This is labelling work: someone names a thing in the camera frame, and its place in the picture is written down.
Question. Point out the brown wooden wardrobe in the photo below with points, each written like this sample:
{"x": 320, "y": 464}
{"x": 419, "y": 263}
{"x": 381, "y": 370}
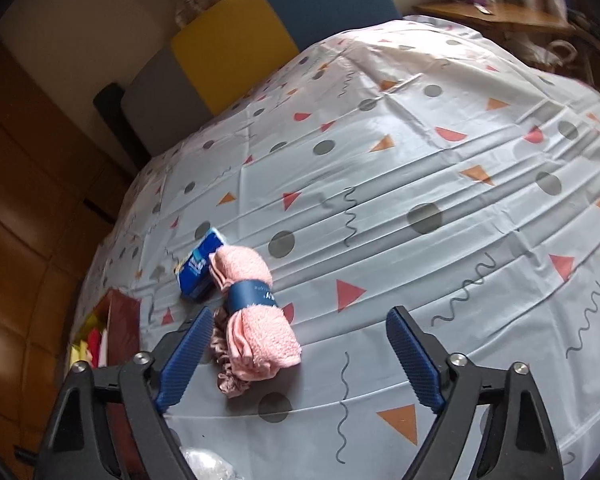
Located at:
{"x": 59, "y": 195}

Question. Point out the red gold storage box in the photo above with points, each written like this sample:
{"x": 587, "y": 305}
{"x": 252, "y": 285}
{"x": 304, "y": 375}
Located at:
{"x": 117, "y": 316}

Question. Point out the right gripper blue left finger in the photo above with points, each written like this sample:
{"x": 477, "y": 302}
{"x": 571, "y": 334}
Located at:
{"x": 177, "y": 355}

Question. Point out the pink towel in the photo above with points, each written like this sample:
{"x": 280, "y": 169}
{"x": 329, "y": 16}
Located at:
{"x": 260, "y": 339}

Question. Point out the clear plastic bag bundle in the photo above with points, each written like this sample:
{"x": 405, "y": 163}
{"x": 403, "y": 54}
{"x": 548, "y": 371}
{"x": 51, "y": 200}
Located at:
{"x": 207, "y": 465}

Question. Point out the grey yellow blue headboard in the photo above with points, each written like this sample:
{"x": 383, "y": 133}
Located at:
{"x": 211, "y": 64}

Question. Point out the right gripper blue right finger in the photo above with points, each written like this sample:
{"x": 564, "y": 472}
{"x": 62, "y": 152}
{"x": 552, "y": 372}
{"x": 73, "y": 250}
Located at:
{"x": 421, "y": 357}

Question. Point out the patterned grey bed sheet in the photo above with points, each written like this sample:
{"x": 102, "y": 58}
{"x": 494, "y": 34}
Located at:
{"x": 413, "y": 163}

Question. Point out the blue tissue pack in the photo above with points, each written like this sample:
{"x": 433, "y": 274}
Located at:
{"x": 193, "y": 273}

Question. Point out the wooden side table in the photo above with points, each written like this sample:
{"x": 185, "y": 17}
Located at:
{"x": 502, "y": 17}

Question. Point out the red plush ball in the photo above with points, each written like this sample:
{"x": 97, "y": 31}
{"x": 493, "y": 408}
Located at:
{"x": 94, "y": 341}

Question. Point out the pink satin scrunchie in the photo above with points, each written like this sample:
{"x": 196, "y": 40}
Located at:
{"x": 228, "y": 382}

